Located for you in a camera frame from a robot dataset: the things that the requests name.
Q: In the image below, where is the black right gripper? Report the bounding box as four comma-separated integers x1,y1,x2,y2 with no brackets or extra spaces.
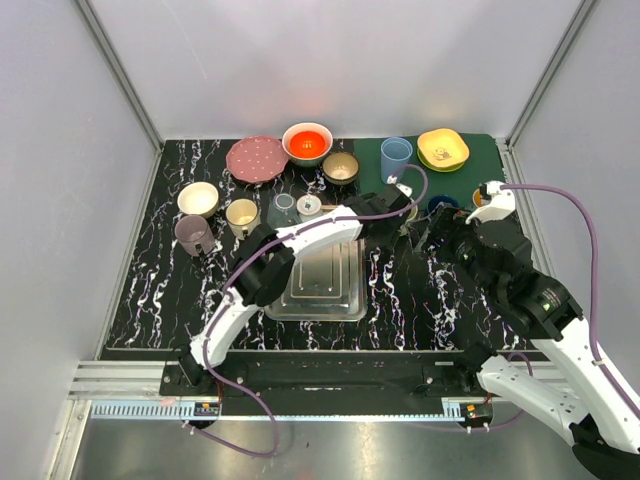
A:
405,201,500,299

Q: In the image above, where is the dark blue mug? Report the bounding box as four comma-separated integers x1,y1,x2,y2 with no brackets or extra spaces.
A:
426,194,459,215

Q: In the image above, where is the blue butterfly mug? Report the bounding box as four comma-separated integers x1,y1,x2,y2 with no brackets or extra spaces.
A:
472,188,486,208

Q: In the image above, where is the cream mug black handle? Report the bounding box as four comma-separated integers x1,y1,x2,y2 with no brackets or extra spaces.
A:
225,199,260,240

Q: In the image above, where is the pink mug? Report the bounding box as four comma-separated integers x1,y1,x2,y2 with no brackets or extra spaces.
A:
174,215,215,257

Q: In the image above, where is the light green mug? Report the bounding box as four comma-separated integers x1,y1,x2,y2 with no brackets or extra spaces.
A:
400,205,419,236

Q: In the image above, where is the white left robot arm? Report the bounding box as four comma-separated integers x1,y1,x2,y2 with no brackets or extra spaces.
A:
178,183,416,396

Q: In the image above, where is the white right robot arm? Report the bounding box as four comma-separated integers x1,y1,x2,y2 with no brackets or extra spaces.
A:
427,181,639,479

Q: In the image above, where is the light grey-blue mug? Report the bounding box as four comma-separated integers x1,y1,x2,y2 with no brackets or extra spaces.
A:
296,194,323,222

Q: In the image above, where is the slate blue faceted mug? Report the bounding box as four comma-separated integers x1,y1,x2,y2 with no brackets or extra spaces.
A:
267,193,300,229

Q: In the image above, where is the blue plastic cup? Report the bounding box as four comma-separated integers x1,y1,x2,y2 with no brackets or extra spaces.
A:
380,137,414,184

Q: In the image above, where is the brown patterned bowl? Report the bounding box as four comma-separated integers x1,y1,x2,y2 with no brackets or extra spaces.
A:
322,152,360,185

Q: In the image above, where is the green square dish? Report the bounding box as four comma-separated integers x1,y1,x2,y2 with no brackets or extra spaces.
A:
417,151,466,173

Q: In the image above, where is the yellow square dish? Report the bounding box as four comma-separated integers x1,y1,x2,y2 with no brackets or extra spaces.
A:
417,128,470,167

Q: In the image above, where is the green mat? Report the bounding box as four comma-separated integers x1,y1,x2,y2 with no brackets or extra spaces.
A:
353,133,505,210

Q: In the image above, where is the bowl with orange inside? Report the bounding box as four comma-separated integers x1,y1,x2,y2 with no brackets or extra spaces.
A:
282,122,333,168

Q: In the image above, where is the metal tray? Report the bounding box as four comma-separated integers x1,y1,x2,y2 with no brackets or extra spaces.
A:
265,240,367,322

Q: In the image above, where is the pink dotted plate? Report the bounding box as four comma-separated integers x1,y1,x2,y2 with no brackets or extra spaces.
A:
226,135,289,184

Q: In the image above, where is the cream tan bowl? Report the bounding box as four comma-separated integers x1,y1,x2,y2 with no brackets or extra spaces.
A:
177,182,220,219

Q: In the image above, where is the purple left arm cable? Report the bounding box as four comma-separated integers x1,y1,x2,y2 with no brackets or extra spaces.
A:
202,163,430,459

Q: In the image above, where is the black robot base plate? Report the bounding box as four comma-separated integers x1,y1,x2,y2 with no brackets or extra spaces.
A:
159,350,487,417

